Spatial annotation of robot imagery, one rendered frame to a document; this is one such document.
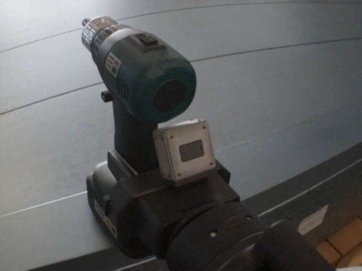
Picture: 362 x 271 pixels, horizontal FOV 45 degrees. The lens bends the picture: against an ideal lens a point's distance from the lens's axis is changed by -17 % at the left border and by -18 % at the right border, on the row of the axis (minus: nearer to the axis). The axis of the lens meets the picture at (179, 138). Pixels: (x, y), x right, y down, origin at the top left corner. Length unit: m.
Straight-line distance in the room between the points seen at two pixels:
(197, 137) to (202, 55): 0.62
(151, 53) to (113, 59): 0.04
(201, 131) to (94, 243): 0.20
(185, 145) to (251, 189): 0.24
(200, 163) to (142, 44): 0.11
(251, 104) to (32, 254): 0.52
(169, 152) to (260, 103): 0.50
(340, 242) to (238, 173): 0.39
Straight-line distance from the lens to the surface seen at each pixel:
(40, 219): 0.59
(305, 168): 0.71
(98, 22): 0.52
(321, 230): 0.91
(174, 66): 0.41
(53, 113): 0.85
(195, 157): 0.43
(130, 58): 0.42
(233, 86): 0.94
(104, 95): 0.48
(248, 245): 0.38
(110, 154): 0.50
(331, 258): 0.95
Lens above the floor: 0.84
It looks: 36 degrees down
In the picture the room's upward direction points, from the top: 6 degrees clockwise
